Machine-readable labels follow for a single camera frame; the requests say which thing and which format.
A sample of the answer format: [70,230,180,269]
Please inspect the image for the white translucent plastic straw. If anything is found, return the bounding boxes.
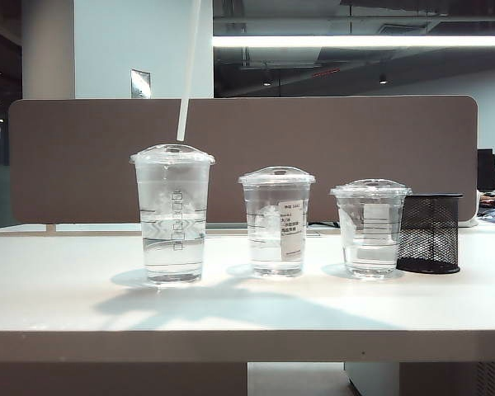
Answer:
[176,0,203,144]

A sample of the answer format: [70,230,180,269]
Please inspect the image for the medium clear labelled plastic cup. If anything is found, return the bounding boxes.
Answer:
[238,166,317,278]

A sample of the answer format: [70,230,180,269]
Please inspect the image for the large clear lidded plastic cup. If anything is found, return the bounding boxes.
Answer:
[130,143,215,285]

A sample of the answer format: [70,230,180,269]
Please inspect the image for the small clear lidded plastic cup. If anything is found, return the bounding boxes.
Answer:
[329,178,413,281]

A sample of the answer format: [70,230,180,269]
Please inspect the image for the silver sign on pillar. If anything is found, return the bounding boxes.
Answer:
[130,68,152,100]

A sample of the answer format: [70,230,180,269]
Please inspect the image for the brown fabric desk partition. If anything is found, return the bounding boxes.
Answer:
[8,95,479,227]

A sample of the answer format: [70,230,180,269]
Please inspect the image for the long white ceiling light strip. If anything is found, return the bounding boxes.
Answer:
[211,35,495,49]

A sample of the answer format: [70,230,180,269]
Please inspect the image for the black computer monitor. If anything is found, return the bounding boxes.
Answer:
[477,148,495,191]

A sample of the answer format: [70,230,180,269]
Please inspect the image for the black wire mesh pen holder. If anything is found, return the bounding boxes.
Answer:
[396,193,464,275]

